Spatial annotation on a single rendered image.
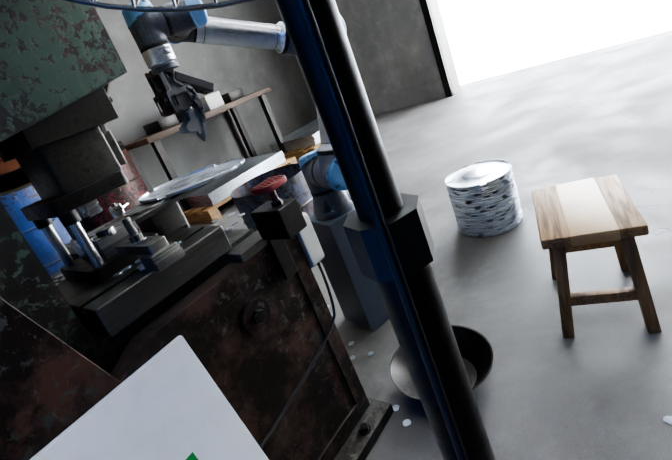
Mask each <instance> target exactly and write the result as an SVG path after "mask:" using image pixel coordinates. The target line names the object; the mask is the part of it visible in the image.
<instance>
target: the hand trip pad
mask: <svg viewBox="0 0 672 460"><path fill-rule="evenodd" d="M286 182H287V178H286V176H285V175H280V176H274V177H269V178H268V179H266V180H264V181H263V182H261V183H259V184H258V185H256V186H255V187H253V188H252V189H251V192H252V194H253V195H254V196H256V195H264V194H268V193H269V195H270V197H271V200H272V202H276V201H278V200H279V197H278V195H277V192H276V190H275V189H277V188H278V187H280V186H281V185H283V184H284V183H286Z"/></svg>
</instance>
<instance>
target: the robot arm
mask: <svg viewBox="0 0 672 460"><path fill-rule="evenodd" d="M196 4H203V3H202V1H201V0H179V4H178V6H188V5H196ZM122 15H123V17H124V20H125V22H126V24H127V26H128V30H130V32H131V34H132V36H133V38H134V40H135V42H136V44H137V46H138V48H139V50H140V52H141V55H142V57H143V59H144V61H145V63H146V65H147V67H148V69H150V70H151V69H152V70H151V71H150V72H148V73H146V74H145V76H146V78H147V80H148V82H149V84H150V86H151V88H152V90H153V92H154V94H155V97H154V98H153V100H154V102H155V104H156V106H157V108H158V110H159V112H160V114H161V116H162V117H163V116H168V115H172V114H175V113H177V112H178V111H180V112H181V113H180V117H181V119H182V124H181V126H180V127H179V131H180V133H181V134H184V135H185V134H193V133H196V135H197V136H198V137H199V138H200V139H201V140H202V141H206V140H207V122H206V120H207V119H206V114H205V109H204V106H203V104H202V102H201V100H200V99H199V96H198V94H197V93H200V94H204V95H207V94H209V93H211V92H213V91H214V83H212V82H209V81H206V80H203V79H199V78H196V77H193V76H190V75H186V74H183V73H180V72H177V71H174V69H175V68H177V67H179V64H178V62H177V61H175V60H176V59H177V58H176V56H175V54H174V52H173V50H172V48H171V45H170V43H172V44H178V43H182V42H191V43H202V44H214V45H225V46H237V47H248V48H260V49H271V50H275V51H276V52H277V53H279V54H288V55H296V56H297V54H296V51H295V48H294V46H293V43H292V40H291V38H290V35H289V32H288V30H287V27H286V25H285V22H283V21H279V22H278V23H277V24H269V23H261V22H252V21H243V20H235V19H226V18H217V17H209V16H207V12H206V10H199V11H191V12H157V13H145V12H134V11H123V10H122ZM196 92H197V93H196ZM157 103H158V104H159V105H160V107H161V109H162V111H163V112H161V110H160V108H159V106H158V104H157ZM191 107H193V109H192V108H191ZM316 112H317V119H318V127H319V134H320V141H321V145H320V146H319V148H318V149H316V150H314V151H311V152H309V153H307V154H305V155H303V156H302V157H300V158H299V160H298V162H299V165H300V169H301V171H302V173H303V175H304V178H305V180H306V183H307V185H308V188H309V190H310V192H311V195H312V198H313V210H314V215H315V218H316V219H317V220H319V221H326V220H331V219H334V218H337V217H339V216H342V215H344V214H346V213H347V212H349V211H350V210H351V209H353V207H354V205H353V202H352V199H351V197H350V194H349V192H348V191H347V190H348V189H347V186H346V183H345V181H344V178H343V176H342V173H341V170H340V168H339V165H338V162H337V160H336V157H335V154H334V152H333V149H332V146H331V144H330V141H329V138H328V136H327V133H326V131H325V128H324V125H323V123H322V120H321V117H320V115H319V112H318V109H317V107H316Z"/></svg>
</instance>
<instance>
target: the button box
mask: <svg viewBox="0 0 672 460"><path fill-rule="evenodd" d="M302 214H303V216H304V219H305V221H306V223H307V226H306V227H305V228H304V229H303V230H302V231H300V232H299V233H298V234H297V237H298V240H299V242H300V244H301V247H302V249H303V251H304V253H305V256H306V258H307V260H308V263H309V265H310V267H311V268H313V267H314V266H315V265H316V264H317V265H318V267H319V270H320V272H321V274H322V277H323V280H324V282H325V285H326V288H327V291H328V294H329V297H330V301H331V305H332V311H333V317H332V321H331V324H330V328H329V330H328V332H327V334H326V336H325V338H324V340H323V342H322V344H321V346H320V348H319V350H318V352H317V354H316V356H315V357H314V359H313V361H312V363H311V364H310V366H309V368H308V369H307V371H306V373H305V375H304V376H303V378H302V380H301V381H300V383H299V385H298V386H297V388H296V390H295V391H294V393H293V394H292V396H291V397H290V399H289V401H288V402H287V404H286V405H285V407H284V408H283V410H282V412H281V413H280V415H279V416H278V418H277V420H276V421H275V423H274V424H273V426H272V427H271V429H270V431H269V432H268V434H267V435H266V437H265V438H264V440H263V441H262V443H261V444H260V448H261V449H262V448H263V447H264V445H265V444H266V442H267V440H268V439H269V437H270V436H271V434H272V433H273V431H274V429H275V428H276V426H277V425H278V423H279V421H280V420H281V418H282V417H283V415H284V414H285V412H286V410H287V409H288V407H289V406H290V404H291V402H292V401H293V399H294V398H295V396H296V394H297V393H298V391H299V390H300V388H301V386H302V385H303V383H304V381H305V379H306V378H307V376H308V374H309V373H310V371H311V369H312V367H313V366H314V364H315V362H316V360H317V359H318V357H319V355H320V353H321V352H322V350H323V347H324V345H325V343H326V341H327V339H328V337H329V335H330V333H331V331H332V328H333V325H334V321H335V317H336V311H335V305H334V301H333V297H332V294H331V290H330V287H329V284H328V282H327V279H326V276H325V273H324V271H323V269H322V266H321V264H320V261H321V260H322V259H323V258H324V252H323V250H322V248H321V245H320V243H319V240H318V238H317V236H316V233H315V231H314V228H313V226H312V224H311V221H310V219H309V216H308V215H307V214H306V213H305V212H302Z"/></svg>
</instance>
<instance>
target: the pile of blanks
mask: <svg viewBox="0 0 672 460"><path fill-rule="evenodd" d="M446 189H447V191H448V195H449V199H450V202H451V205H452V209H453V212H454V215H455V219H456V222H457V225H458V229H459V231H460V232H461V233H462V234H463V235H466V236H469V237H489V236H495V235H498V234H502V233H504V232H507V231H509V230H511V229H513V228H514V227H516V226H517V225H518V224H519V223H520V222H521V221H522V218H523V213H522V209H521V205H520V200H519V196H518V192H517V187H516V183H515V181H514V173H513V172H512V166H511V169H510V171H509V172H508V173H507V174H506V175H505V176H503V177H501V178H500V179H498V180H496V181H493V182H491V183H488V184H485V185H484V184H483V185H482V186H478V187H473V188H465V189H455V188H450V187H448V186H446Z"/></svg>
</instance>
